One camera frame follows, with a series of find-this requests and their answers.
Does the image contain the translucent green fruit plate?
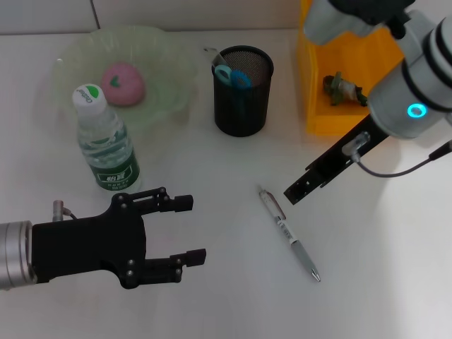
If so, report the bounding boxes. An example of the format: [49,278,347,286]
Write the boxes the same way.
[51,25,198,131]

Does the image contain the small green toy figure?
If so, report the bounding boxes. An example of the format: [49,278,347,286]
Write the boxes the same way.
[323,70,370,107]

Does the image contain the right gripper cable with plugs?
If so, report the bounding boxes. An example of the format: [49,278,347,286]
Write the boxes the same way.
[341,132,452,178]

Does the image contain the pink toy peach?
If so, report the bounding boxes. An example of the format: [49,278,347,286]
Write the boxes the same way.
[101,61,146,107]

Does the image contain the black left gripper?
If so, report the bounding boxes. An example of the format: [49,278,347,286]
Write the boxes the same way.
[31,186,207,290]

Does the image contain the blue cyan scissors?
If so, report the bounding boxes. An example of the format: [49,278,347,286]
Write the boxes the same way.
[215,65,253,92]

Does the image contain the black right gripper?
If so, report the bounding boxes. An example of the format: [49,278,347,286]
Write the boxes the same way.
[283,114,390,206]

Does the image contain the clear plastic ruler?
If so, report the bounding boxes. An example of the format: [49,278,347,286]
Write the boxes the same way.
[203,47,227,70]

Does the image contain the yellow plastic bin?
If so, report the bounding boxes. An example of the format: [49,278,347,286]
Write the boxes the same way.
[295,0,424,136]

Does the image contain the black mesh pen holder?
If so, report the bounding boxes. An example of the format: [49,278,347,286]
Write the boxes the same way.
[212,44,275,138]

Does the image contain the silver ballpoint pen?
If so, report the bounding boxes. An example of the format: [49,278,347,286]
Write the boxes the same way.
[257,185,321,283]

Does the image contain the left gripper cable with plugs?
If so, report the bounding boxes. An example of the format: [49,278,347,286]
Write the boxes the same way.
[52,200,78,222]

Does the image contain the green label water bottle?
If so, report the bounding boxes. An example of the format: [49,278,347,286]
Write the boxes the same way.
[72,83,142,194]

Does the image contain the gripper cable with plugs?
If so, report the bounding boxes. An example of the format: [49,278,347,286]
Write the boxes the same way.
[52,200,78,222]
[341,132,452,178]

